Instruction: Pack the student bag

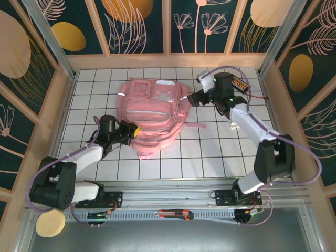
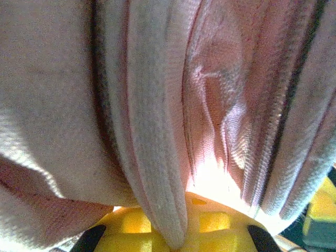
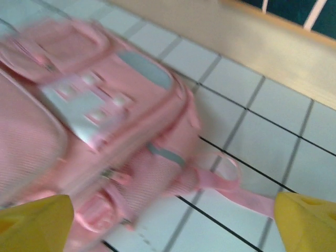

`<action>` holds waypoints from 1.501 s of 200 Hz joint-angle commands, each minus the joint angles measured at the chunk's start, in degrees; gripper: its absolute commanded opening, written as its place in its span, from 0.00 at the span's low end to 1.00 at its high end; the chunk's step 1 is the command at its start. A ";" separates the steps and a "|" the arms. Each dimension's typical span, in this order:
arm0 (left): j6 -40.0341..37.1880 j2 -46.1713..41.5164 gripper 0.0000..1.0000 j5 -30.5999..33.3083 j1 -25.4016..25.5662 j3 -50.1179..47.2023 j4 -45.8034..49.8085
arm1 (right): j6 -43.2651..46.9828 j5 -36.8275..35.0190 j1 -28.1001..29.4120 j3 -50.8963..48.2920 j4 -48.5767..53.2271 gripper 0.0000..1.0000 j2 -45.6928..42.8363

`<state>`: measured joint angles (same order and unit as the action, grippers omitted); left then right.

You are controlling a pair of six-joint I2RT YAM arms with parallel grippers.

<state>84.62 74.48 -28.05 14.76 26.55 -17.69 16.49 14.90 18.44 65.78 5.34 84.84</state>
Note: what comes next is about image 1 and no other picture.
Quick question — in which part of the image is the black case with orange row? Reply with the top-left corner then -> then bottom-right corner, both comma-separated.
230,77 -> 251,92

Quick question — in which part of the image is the small circuit board with wires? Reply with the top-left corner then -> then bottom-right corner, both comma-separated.
87,209 -> 116,221
245,207 -> 265,217

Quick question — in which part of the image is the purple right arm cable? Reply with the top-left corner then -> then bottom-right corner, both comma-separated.
201,65 -> 323,227

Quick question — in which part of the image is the aluminium frame post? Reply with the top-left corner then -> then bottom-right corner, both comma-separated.
258,0 -> 315,77
21,0 -> 77,80

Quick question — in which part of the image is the grey metal tray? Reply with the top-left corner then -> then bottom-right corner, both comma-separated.
15,207 -> 325,252

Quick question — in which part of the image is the grey slotted cable duct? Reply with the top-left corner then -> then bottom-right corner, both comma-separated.
64,209 -> 237,223

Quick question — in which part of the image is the aluminium frame rail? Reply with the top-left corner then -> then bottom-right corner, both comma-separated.
25,180 -> 310,211

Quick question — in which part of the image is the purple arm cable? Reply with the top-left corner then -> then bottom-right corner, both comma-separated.
201,65 -> 323,227
27,117 -> 111,227

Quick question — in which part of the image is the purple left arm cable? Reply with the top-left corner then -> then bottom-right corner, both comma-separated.
27,117 -> 111,227

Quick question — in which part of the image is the round yellow sponge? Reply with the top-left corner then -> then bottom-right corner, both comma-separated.
35,209 -> 66,237

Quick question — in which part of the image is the orange black utility knife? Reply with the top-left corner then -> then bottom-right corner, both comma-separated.
154,208 -> 195,222

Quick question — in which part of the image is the pink student backpack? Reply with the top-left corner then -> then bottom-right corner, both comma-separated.
116,76 -> 208,161

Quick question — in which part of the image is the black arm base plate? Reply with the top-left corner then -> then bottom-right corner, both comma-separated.
215,188 -> 263,208
75,191 -> 123,209

